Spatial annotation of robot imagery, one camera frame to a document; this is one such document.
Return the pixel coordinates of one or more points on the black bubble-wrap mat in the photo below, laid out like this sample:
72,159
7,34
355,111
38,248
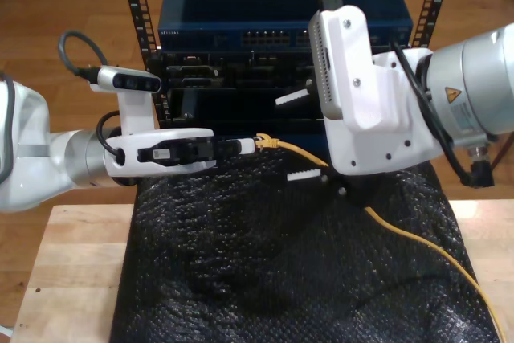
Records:
261,258

